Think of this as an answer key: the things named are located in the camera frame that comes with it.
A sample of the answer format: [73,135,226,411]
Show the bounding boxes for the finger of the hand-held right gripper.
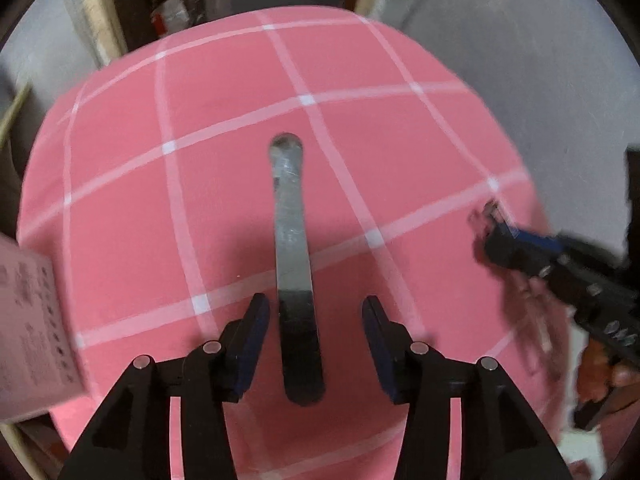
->
[482,235,566,281]
[505,227,626,273]

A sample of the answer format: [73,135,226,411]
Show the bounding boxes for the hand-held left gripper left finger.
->
[57,292,271,480]

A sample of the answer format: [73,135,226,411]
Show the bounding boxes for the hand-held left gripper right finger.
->
[362,295,573,480]

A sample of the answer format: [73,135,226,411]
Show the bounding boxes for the metal knife black handle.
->
[269,132,327,406]

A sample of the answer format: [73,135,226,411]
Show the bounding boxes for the person's right hand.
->
[577,340,640,401]

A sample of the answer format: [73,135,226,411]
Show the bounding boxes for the white printed cardboard box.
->
[0,232,86,423]

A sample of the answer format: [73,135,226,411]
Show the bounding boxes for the pink plaid tablecloth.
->
[15,5,573,480]

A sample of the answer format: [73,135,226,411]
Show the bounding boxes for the white plastic bag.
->
[150,0,201,36]

